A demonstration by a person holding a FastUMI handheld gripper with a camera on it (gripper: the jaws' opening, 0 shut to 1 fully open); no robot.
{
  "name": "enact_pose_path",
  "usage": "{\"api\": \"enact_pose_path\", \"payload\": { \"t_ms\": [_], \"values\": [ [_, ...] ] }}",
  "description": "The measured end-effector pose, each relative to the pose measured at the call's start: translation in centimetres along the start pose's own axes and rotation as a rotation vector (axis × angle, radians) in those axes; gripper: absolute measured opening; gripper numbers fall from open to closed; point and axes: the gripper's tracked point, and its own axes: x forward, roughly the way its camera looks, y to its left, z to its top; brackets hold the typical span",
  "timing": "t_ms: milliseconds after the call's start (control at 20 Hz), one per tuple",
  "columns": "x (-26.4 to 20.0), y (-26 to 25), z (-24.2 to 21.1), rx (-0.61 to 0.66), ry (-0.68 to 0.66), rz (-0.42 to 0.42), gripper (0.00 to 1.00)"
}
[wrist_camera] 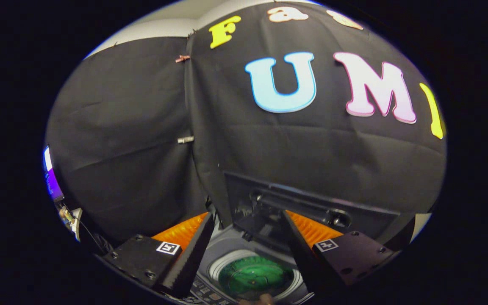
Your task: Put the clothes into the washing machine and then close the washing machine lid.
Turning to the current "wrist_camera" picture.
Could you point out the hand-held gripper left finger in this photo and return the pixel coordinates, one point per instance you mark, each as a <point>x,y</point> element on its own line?
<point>195,254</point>

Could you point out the glowing screen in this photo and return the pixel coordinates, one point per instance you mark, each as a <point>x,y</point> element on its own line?
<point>51,182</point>

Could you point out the copper clip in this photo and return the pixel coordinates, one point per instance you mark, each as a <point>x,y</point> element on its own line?
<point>182,58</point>

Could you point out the silver clip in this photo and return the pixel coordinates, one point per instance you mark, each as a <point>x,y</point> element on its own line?
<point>185,139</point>

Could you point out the black backdrop cloth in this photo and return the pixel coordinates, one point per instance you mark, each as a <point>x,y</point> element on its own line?
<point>269,144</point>

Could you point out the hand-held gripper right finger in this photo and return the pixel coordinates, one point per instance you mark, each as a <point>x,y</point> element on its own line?
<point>301,254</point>

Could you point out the white device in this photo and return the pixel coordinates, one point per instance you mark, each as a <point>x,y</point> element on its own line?
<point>72,220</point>

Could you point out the green polo shirt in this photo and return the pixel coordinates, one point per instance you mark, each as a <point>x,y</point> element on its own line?
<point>252,275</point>

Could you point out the small grey washing machine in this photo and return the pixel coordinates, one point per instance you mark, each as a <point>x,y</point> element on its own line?
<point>227,250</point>

